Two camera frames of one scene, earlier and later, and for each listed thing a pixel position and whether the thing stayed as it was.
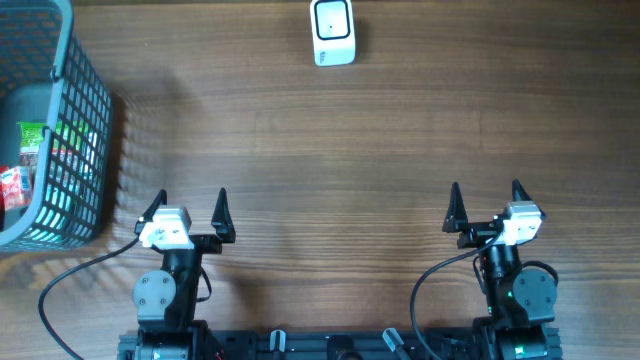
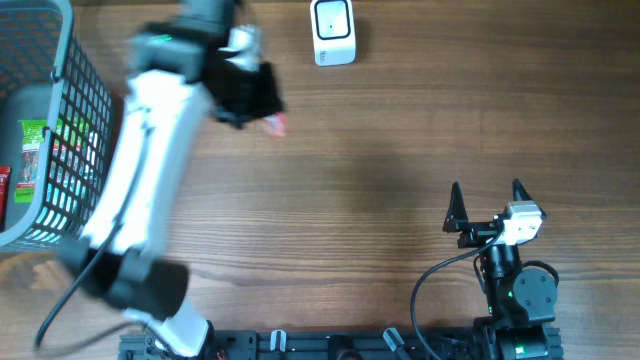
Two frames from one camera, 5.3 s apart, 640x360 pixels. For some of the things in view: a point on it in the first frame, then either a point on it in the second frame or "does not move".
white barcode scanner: [333, 34] does not move
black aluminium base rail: [352, 344] does not move
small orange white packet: [17, 187] → [275, 124]
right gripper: [458, 220] does not move
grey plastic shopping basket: [47, 76] does not move
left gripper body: [207, 245] → [247, 94]
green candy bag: [66, 135] → [31, 143]
